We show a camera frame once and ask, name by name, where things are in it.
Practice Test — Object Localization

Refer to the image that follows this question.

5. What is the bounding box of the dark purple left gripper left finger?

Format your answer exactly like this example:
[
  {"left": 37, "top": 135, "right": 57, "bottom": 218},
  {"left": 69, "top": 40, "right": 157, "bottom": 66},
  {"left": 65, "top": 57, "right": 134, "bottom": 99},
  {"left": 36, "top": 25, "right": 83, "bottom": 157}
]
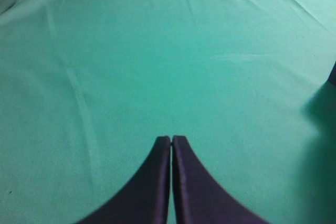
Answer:
[{"left": 78, "top": 136, "right": 171, "bottom": 223}]

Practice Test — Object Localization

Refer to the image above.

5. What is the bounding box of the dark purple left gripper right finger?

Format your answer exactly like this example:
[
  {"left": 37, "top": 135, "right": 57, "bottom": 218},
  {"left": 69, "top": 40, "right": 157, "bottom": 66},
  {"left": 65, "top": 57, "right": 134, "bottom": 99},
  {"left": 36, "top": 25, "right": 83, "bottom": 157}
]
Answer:
[{"left": 172, "top": 136, "right": 267, "bottom": 223}]

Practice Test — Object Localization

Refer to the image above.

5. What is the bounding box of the dark purple cube groove box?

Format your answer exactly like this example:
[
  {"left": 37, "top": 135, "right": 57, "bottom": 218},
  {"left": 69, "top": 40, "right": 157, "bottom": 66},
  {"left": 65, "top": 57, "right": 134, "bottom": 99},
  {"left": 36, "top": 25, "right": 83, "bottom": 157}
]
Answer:
[{"left": 327, "top": 62, "right": 336, "bottom": 87}]

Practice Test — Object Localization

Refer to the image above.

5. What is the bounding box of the green table cloth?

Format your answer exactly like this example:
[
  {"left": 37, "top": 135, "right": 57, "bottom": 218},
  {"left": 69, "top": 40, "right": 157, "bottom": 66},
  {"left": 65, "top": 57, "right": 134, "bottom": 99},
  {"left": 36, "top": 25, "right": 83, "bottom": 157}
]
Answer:
[{"left": 1, "top": 0, "right": 335, "bottom": 223}]

